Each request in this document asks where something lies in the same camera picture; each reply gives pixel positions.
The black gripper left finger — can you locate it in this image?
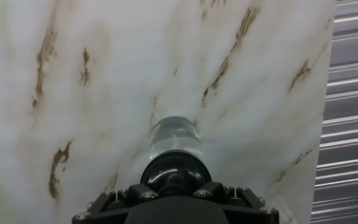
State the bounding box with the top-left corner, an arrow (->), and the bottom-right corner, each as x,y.
71,183 -> 160,224

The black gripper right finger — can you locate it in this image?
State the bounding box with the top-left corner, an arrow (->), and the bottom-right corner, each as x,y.
193,182 -> 280,224

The clear glass jar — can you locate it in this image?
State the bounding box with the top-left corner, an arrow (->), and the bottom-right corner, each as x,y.
149,116 -> 204,161

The white marble pattern board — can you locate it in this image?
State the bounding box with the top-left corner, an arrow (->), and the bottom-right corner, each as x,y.
0,0 -> 337,224

